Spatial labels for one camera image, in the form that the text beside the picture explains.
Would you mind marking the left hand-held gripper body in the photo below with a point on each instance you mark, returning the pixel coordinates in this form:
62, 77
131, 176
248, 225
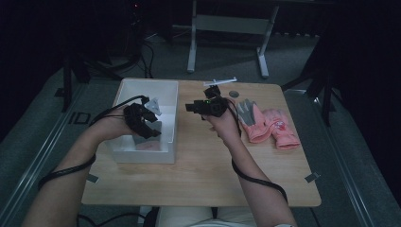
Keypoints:
135, 116

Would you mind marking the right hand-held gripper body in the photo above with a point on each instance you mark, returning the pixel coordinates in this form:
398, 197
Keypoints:
214, 106

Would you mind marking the white cardboard box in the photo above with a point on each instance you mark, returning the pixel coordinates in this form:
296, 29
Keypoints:
168, 104

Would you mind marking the person's right hand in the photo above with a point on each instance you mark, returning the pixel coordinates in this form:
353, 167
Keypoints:
225, 127

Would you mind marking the person's left hand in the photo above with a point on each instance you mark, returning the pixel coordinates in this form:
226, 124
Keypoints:
110, 126

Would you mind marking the gray round table grommet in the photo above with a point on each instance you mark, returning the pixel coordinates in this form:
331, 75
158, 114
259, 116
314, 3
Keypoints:
234, 94

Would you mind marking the pink glove with gray palm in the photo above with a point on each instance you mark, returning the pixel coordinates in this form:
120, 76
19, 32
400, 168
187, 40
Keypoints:
256, 126

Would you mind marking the pink glove with small print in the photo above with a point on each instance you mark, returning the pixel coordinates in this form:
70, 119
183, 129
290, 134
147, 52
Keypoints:
282, 130

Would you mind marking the gray tape piece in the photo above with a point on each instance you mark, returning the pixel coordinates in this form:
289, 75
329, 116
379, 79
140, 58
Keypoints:
92, 178
312, 177

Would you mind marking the black tripod stand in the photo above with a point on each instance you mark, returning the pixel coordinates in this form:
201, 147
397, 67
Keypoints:
67, 78
324, 85

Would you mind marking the person's light trousers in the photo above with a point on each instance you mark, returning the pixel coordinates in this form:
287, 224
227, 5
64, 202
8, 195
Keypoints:
195, 217

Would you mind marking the white metal table frame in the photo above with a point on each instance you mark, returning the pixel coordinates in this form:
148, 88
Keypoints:
231, 24

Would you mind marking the metal floor rail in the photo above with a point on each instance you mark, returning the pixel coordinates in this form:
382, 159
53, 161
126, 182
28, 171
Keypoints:
346, 186
28, 170

